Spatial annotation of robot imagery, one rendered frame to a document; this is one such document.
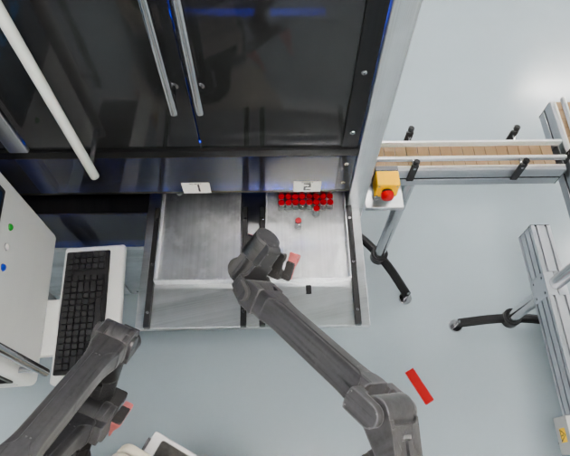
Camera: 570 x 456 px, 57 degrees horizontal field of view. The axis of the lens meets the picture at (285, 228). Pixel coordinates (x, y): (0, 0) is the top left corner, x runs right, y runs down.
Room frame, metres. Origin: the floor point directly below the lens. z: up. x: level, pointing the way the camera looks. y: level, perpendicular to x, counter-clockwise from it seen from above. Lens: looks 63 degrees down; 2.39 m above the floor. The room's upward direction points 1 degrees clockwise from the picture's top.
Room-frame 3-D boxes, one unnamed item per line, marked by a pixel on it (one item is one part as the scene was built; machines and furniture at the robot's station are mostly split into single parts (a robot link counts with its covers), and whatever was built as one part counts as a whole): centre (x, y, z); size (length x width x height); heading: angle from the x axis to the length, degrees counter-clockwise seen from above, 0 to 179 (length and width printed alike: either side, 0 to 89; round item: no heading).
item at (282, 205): (0.85, -0.07, 0.91); 0.18 x 0.02 x 0.05; 92
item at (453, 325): (0.73, -1.03, 0.07); 0.50 x 0.08 x 0.14; 92
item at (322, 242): (0.76, -0.07, 0.90); 0.34 x 0.26 x 0.04; 2
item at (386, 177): (0.89, -0.32, 1.00); 0.08 x 0.07 x 0.07; 2
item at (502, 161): (1.04, -0.60, 0.92); 0.69 x 0.16 x 0.16; 92
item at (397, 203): (0.93, -0.33, 0.87); 0.14 x 0.13 x 0.02; 2
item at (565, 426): (0.20, -0.98, 0.50); 0.12 x 0.05 x 0.09; 2
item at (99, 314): (0.52, 0.63, 0.82); 0.40 x 0.14 x 0.02; 5
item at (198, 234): (0.75, 0.27, 0.90); 0.34 x 0.26 x 0.04; 2
